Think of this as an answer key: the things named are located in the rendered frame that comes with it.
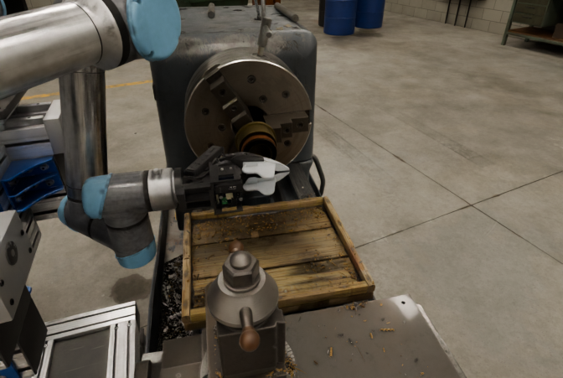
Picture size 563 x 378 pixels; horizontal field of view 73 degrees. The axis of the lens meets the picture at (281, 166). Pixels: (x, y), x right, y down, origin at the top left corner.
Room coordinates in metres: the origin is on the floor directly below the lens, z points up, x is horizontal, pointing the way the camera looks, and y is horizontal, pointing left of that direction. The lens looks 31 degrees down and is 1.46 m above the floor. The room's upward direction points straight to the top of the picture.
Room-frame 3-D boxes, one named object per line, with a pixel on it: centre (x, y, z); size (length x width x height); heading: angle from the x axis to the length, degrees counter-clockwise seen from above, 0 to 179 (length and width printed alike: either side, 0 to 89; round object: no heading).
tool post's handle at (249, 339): (0.24, 0.03, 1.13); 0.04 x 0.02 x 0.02; 12
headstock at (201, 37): (1.29, 0.18, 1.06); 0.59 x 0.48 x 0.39; 12
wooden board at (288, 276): (0.61, 0.03, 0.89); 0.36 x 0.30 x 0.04; 102
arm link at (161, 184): (0.57, 0.21, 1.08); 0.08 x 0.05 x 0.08; 12
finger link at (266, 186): (0.60, 0.03, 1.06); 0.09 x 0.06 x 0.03; 102
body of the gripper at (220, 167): (0.58, 0.13, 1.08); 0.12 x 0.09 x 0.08; 102
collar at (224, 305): (0.29, 0.04, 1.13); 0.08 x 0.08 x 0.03
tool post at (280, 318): (0.29, 0.04, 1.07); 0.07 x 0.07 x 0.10; 12
